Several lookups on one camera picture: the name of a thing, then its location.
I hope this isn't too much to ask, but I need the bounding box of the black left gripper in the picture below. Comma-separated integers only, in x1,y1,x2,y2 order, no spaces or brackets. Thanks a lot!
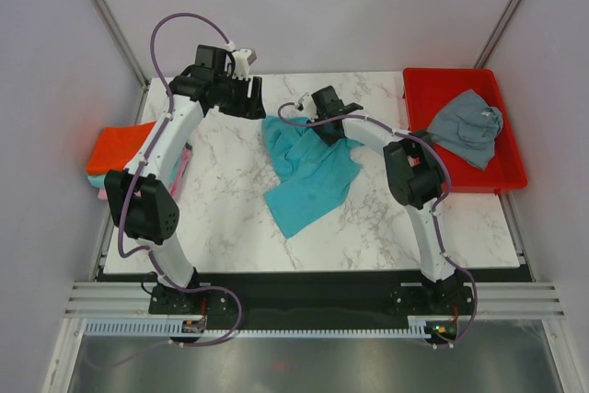
214,73,266,121

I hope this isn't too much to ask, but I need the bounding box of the teal t shirt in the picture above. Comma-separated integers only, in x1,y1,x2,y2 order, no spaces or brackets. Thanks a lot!
261,116,361,238
87,174,106,189

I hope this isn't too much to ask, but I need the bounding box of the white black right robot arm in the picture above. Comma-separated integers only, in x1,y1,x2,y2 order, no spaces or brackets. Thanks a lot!
309,86,458,314

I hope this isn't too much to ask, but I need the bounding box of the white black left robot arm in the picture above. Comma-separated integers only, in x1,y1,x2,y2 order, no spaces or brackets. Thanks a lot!
105,43,266,313

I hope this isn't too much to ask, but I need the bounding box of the folded pink t shirt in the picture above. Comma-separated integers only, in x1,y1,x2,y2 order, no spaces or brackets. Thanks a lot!
97,144,192,201

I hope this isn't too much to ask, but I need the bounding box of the red plastic bin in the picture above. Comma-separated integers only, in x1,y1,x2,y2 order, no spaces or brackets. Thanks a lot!
402,67,528,194

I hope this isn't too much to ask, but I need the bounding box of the folded red t shirt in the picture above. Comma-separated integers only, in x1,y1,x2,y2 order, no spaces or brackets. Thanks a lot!
86,121,156,176

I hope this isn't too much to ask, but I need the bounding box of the grey t shirt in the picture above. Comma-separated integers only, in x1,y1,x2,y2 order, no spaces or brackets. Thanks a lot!
427,89,503,170

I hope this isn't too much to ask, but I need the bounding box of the folded teal t shirt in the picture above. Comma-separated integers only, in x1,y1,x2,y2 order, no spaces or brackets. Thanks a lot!
87,174,106,189

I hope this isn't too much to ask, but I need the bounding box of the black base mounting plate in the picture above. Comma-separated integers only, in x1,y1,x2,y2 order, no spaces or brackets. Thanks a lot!
148,271,475,331

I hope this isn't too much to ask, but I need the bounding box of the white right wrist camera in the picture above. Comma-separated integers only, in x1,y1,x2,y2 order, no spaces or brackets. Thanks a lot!
295,93,317,120

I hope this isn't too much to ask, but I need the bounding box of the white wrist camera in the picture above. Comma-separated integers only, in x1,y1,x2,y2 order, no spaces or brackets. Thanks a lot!
225,40,257,80
295,93,317,120

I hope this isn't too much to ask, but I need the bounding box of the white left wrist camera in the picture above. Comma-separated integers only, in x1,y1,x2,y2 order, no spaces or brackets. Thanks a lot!
225,40,257,80

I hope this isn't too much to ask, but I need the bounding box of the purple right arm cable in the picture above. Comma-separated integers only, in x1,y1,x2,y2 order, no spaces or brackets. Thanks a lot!
276,101,478,351

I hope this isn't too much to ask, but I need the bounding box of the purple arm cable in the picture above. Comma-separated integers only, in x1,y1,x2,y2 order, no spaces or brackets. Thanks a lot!
276,101,478,351
117,12,245,366

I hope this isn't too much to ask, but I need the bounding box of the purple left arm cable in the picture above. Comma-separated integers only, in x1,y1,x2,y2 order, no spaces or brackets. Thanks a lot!
117,12,245,366

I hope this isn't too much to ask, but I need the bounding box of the grey slotted cable duct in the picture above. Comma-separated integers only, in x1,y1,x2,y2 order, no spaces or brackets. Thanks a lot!
84,318,442,339

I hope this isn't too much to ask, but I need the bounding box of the aluminium frame rail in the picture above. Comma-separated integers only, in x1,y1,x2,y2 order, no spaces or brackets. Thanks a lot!
65,283,564,319

